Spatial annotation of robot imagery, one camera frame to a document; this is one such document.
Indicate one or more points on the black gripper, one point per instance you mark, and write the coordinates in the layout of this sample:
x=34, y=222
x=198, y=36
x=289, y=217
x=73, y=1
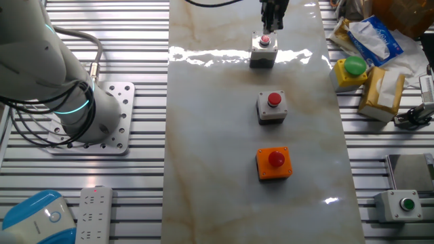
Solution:
x=274, y=6

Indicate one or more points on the grey box small red button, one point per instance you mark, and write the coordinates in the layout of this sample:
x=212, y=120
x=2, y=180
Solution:
x=262, y=52

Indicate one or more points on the grey box red mushroom button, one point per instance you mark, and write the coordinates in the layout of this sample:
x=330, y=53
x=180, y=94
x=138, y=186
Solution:
x=271, y=112

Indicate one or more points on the orange box red mushroom button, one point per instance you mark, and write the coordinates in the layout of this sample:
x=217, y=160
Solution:
x=268, y=169

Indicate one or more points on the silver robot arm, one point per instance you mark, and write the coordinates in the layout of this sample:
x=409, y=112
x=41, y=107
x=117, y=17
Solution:
x=34, y=51

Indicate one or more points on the crumpled yellow white wrapper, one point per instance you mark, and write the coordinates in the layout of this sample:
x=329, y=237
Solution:
x=339, y=34

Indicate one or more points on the yellow box green mushroom button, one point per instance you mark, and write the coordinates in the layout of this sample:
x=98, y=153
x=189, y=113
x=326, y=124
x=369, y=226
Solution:
x=346, y=79

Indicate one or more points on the blue tissue pack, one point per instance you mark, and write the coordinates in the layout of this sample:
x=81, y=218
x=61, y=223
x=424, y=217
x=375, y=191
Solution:
x=390, y=47

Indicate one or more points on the brown tissue pack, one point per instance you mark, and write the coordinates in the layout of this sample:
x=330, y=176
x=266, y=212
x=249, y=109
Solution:
x=373, y=95

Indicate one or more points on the brown paper bag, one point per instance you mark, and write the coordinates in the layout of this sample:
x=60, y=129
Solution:
x=407, y=17

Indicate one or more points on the white tissue paper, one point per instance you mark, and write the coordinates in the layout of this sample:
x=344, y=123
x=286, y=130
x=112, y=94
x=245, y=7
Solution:
x=413, y=61

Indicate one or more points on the grey box small green button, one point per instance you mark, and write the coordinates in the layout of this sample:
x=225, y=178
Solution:
x=390, y=206

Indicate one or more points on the white power strip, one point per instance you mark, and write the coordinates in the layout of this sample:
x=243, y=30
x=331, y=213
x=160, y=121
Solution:
x=93, y=217

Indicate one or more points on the blue white plastic device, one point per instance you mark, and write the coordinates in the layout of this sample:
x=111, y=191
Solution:
x=34, y=220

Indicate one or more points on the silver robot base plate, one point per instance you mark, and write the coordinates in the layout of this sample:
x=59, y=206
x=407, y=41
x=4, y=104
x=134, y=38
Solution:
x=123, y=101

